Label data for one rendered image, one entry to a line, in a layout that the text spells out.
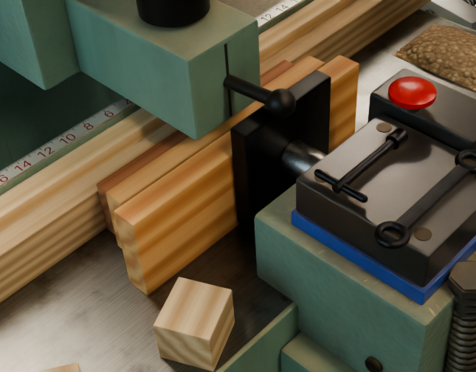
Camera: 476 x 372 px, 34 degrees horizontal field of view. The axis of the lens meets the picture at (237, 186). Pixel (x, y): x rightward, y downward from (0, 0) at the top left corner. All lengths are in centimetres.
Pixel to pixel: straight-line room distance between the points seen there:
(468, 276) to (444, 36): 34
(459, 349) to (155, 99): 27
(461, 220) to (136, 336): 22
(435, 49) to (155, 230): 35
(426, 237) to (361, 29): 34
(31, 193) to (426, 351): 29
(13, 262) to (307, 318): 20
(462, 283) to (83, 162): 28
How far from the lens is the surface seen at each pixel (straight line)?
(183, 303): 50
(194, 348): 49
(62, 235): 57
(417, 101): 50
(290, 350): 55
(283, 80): 63
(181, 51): 53
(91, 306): 55
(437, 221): 46
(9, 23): 63
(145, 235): 51
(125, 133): 60
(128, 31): 56
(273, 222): 50
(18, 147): 77
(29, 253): 56
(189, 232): 55
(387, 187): 47
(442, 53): 75
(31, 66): 63
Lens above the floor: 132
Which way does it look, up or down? 43 degrees down
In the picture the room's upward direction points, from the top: 4 degrees counter-clockwise
